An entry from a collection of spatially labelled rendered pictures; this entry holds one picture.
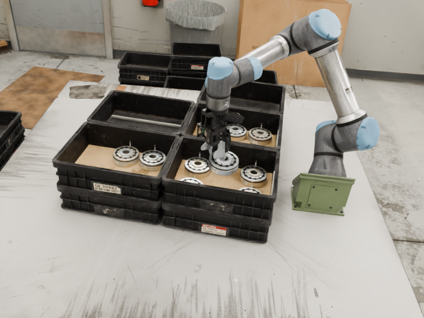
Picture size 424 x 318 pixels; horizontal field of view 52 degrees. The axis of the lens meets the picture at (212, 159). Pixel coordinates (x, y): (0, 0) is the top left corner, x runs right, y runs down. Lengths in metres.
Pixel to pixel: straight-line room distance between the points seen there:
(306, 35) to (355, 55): 3.26
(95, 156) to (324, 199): 0.93
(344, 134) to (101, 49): 3.57
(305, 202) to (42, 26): 3.80
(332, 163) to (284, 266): 0.45
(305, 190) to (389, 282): 0.44
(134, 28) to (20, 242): 3.38
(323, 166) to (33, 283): 1.11
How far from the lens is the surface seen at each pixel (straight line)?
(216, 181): 1.65
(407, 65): 5.08
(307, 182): 1.70
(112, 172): 1.53
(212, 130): 1.38
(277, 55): 1.64
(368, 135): 1.66
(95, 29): 4.80
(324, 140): 1.75
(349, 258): 1.66
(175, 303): 1.42
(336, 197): 1.76
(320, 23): 1.60
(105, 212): 1.68
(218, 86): 1.30
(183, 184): 1.47
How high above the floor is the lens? 1.85
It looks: 35 degrees down
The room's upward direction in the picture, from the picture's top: 5 degrees clockwise
